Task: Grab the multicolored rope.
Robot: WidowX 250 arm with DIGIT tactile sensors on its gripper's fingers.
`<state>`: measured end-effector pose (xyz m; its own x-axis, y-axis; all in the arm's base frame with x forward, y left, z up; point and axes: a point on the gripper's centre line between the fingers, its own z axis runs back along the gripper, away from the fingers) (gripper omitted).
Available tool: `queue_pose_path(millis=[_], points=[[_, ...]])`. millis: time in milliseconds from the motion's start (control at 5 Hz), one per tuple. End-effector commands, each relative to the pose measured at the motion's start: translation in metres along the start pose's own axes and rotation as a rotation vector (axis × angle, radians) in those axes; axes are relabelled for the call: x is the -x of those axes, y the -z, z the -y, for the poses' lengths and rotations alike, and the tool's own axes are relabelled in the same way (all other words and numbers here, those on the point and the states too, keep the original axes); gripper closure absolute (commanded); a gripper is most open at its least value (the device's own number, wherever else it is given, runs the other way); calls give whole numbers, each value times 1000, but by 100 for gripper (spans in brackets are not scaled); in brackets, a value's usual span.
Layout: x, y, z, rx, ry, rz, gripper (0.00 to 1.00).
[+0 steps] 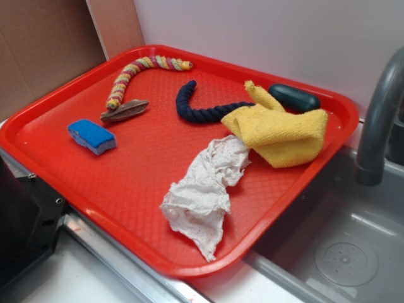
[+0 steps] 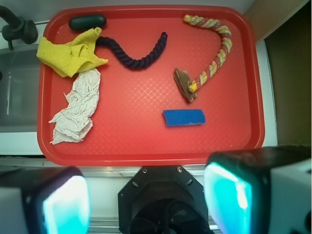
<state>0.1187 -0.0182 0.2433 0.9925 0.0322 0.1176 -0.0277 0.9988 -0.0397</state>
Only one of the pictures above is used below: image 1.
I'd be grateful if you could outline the red plastic tray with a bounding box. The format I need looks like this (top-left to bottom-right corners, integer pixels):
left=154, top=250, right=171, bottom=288
left=1, top=45, right=359, bottom=279

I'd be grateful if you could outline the white crumpled cloth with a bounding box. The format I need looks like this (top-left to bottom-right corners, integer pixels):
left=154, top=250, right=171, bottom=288
left=160, top=135, right=250, bottom=262

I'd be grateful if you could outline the brown wood piece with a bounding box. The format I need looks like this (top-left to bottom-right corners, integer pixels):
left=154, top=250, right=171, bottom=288
left=100, top=100, right=149, bottom=123

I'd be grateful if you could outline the yellow microfiber cloth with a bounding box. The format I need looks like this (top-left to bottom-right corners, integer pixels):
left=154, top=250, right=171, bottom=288
left=221, top=80, right=328, bottom=169

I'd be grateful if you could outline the blue sponge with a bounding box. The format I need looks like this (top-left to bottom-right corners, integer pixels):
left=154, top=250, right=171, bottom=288
left=68, top=119, right=117, bottom=155

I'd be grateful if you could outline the dark green oval case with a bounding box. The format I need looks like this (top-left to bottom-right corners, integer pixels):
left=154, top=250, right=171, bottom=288
left=268, top=83, right=321, bottom=112

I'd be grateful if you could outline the grey plastic sink basin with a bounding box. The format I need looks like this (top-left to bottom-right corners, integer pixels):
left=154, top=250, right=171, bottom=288
left=245, top=148, right=403, bottom=302

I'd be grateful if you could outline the brown cardboard panel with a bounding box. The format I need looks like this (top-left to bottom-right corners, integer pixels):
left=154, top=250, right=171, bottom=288
left=1, top=1, right=144, bottom=121

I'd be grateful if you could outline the grey toy faucet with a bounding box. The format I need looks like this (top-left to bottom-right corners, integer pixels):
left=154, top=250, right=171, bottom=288
left=355, top=48, right=403, bottom=186

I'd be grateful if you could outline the navy blue twisted rope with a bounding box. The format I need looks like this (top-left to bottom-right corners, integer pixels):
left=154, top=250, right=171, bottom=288
left=175, top=80, right=256, bottom=124

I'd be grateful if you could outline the multicolored twisted rope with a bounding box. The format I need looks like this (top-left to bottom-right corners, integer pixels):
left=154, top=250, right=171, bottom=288
left=105, top=56, right=193, bottom=112

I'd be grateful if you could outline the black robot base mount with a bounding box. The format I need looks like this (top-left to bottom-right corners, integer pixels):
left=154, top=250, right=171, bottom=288
left=1, top=160, right=66, bottom=290

